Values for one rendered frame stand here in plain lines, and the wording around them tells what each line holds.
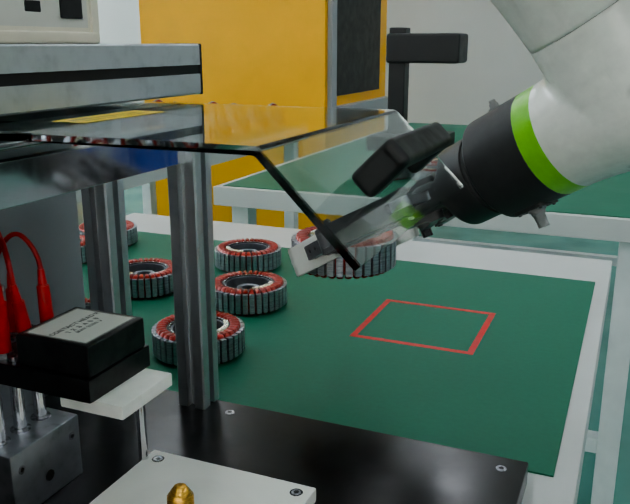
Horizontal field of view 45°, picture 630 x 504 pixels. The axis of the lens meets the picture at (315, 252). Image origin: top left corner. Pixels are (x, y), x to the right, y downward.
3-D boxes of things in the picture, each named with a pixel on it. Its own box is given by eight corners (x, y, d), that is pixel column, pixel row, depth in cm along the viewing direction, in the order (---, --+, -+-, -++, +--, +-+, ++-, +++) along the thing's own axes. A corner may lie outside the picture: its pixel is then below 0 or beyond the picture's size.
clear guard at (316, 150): (463, 189, 59) (467, 112, 58) (360, 271, 38) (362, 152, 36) (118, 164, 71) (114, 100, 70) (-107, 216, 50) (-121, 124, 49)
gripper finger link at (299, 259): (345, 253, 73) (340, 255, 73) (301, 275, 79) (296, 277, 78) (334, 225, 74) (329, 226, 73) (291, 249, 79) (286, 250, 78)
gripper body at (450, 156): (481, 217, 63) (404, 253, 70) (534, 203, 69) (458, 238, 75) (448, 134, 64) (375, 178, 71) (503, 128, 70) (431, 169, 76)
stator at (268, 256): (251, 253, 137) (250, 233, 136) (295, 265, 129) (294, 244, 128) (201, 266, 129) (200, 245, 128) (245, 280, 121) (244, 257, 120)
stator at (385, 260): (417, 266, 82) (418, 233, 81) (344, 288, 74) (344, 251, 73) (342, 248, 89) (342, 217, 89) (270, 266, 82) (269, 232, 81)
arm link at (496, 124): (550, 80, 66) (491, 83, 60) (604, 205, 64) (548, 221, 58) (496, 112, 70) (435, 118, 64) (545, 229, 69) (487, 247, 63)
